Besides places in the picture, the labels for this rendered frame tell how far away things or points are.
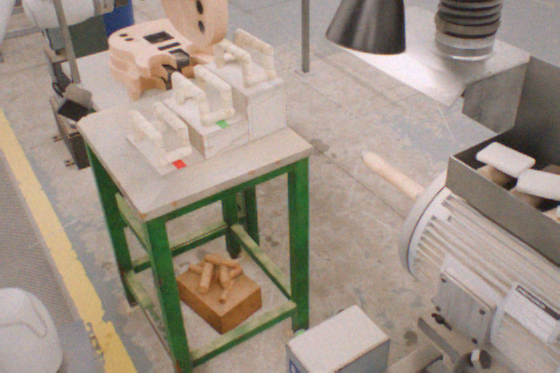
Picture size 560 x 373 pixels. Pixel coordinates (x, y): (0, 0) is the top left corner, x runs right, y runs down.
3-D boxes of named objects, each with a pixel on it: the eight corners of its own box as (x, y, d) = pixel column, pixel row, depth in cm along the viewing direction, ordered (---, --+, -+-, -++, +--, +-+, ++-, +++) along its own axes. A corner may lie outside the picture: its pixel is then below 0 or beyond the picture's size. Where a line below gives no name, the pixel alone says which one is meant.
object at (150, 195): (313, 308, 229) (314, 146, 186) (177, 381, 204) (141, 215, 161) (235, 221, 272) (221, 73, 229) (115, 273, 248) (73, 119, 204)
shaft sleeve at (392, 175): (434, 208, 113) (438, 194, 112) (423, 212, 112) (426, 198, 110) (373, 163, 126) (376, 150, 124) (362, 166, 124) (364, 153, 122)
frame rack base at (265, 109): (287, 127, 195) (286, 81, 185) (249, 143, 188) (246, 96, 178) (242, 96, 214) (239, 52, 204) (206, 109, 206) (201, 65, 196)
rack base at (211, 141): (250, 142, 189) (248, 117, 183) (206, 161, 181) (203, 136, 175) (207, 109, 207) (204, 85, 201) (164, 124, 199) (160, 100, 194)
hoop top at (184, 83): (210, 102, 176) (209, 93, 174) (200, 105, 175) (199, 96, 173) (179, 78, 190) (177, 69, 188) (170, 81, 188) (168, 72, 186)
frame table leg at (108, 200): (142, 303, 256) (99, 128, 204) (130, 309, 254) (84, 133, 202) (137, 295, 260) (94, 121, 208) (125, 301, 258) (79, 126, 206)
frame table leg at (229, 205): (242, 257, 278) (226, 87, 226) (232, 262, 275) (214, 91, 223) (236, 250, 281) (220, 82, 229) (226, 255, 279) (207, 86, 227)
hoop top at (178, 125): (190, 133, 177) (188, 124, 175) (180, 137, 176) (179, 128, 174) (160, 107, 191) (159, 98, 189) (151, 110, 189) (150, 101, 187)
